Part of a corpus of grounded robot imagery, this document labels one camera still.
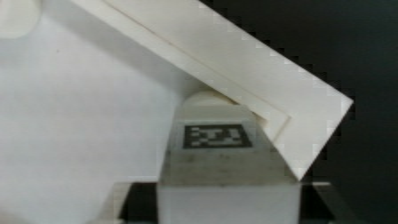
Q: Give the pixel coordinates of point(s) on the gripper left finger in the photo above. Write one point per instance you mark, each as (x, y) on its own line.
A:
(131, 204)

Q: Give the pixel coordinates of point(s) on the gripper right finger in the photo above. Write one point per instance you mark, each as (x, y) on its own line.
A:
(324, 209)

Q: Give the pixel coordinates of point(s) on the white leg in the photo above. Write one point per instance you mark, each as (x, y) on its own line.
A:
(226, 183)

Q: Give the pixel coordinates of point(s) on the white square table top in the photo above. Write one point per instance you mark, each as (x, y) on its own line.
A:
(90, 93)

